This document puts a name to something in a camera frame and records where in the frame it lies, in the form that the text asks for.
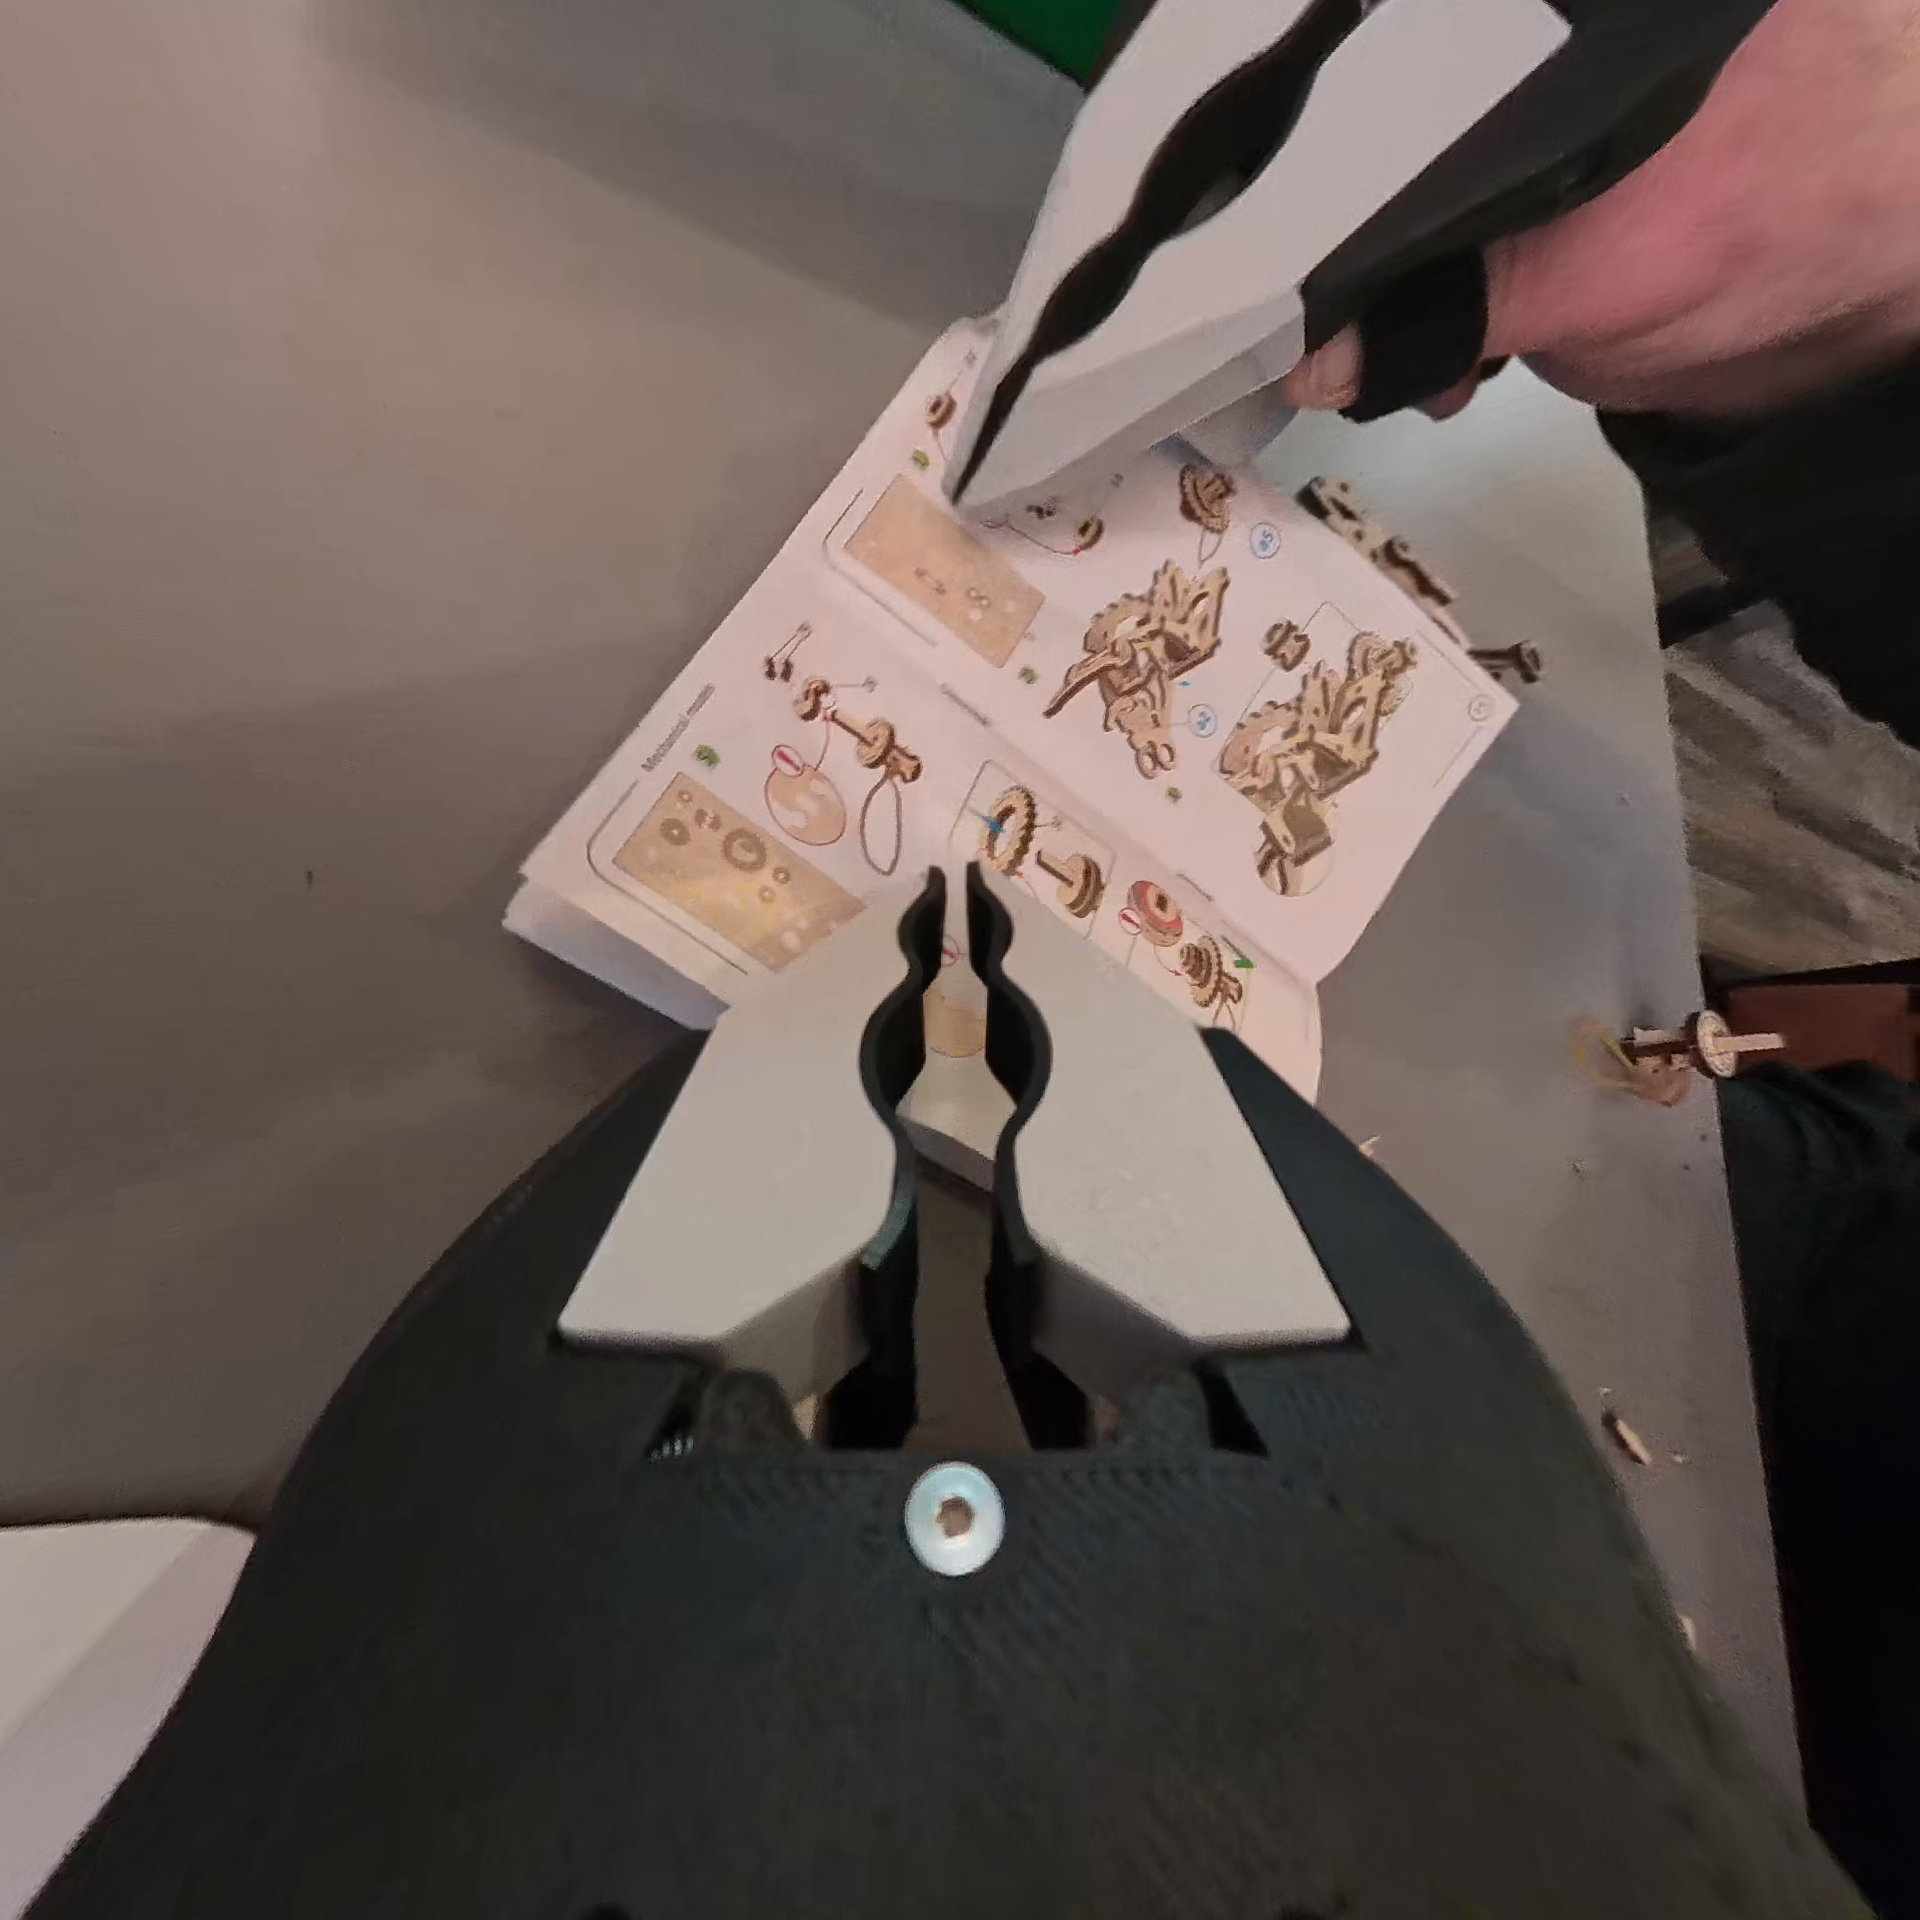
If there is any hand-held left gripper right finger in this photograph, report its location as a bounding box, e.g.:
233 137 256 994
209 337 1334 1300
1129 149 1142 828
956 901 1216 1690
966 865 1354 1451

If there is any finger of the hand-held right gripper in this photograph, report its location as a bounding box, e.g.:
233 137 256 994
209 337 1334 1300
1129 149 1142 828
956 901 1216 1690
956 0 1578 520
944 0 1359 495

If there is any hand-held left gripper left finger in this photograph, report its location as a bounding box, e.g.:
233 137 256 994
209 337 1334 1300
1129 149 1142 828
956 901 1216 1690
555 865 954 1451

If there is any white instruction booklet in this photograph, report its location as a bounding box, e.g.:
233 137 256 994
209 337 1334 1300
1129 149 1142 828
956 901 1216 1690
500 314 1522 1109

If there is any wooden wheel axle assembly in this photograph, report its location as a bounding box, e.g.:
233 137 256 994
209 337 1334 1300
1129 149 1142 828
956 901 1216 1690
1570 1008 1791 1109

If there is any person's right hand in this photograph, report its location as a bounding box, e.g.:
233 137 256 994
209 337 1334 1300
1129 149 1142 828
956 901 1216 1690
1283 0 1920 420

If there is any green plastic bin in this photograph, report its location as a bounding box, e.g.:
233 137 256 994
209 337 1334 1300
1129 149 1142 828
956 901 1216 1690
956 0 1145 88

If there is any wooden chassis assembly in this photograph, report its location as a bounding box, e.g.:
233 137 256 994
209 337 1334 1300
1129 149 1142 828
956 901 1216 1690
1294 474 1548 690

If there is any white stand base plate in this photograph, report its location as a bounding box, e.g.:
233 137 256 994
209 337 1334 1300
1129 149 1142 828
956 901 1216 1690
0 1513 261 1877

